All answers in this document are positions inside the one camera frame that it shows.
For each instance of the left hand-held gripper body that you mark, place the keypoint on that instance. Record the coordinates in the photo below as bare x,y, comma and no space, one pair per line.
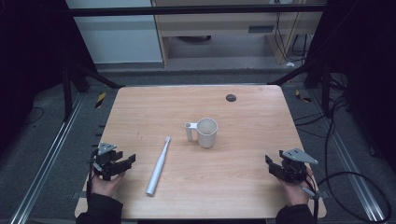
105,157

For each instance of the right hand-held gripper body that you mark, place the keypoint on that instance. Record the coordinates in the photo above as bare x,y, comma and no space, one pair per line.
294,165

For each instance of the person's left hand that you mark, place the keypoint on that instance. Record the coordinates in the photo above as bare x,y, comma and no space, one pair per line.
106,186

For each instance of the person's right hand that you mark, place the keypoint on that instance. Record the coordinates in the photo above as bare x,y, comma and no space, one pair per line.
295,192

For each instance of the white electric toothbrush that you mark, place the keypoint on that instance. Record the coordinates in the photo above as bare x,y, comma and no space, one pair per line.
158,166

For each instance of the yellow black striped tape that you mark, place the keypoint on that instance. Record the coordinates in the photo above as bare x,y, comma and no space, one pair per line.
302,97
100,100

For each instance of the dark round table grommet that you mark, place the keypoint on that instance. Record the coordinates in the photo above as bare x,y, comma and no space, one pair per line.
231,98

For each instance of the black stand leg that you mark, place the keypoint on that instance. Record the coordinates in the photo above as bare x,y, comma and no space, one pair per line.
325,87
67,93

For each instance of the white cabinet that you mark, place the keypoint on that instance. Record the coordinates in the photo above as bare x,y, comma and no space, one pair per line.
118,37

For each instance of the silver metal floor rail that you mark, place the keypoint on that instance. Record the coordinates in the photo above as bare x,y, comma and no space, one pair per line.
348,155
46,161

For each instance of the black horizontal frame bar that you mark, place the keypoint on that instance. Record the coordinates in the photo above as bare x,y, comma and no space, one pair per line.
193,10

